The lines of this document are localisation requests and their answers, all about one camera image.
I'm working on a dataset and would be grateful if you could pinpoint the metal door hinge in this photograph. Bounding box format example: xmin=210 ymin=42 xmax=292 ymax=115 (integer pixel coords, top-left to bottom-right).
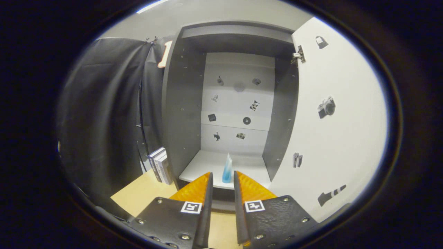
xmin=291 ymin=46 xmax=306 ymax=64

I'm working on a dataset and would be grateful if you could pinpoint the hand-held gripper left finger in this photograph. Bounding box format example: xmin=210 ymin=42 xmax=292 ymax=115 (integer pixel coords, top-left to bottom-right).
xmin=128 ymin=172 xmax=214 ymax=249

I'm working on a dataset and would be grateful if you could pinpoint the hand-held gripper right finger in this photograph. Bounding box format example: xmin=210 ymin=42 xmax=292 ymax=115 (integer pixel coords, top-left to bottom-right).
xmin=233 ymin=170 xmax=318 ymax=249

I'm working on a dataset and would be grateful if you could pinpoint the blue and white tube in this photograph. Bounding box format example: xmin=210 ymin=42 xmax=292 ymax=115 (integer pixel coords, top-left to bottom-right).
xmin=222 ymin=153 xmax=233 ymax=184

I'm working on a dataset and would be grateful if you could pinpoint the dark grey cabinet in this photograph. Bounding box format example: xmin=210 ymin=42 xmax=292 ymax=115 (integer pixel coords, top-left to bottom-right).
xmin=161 ymin=21 xmax=300 ymax=211

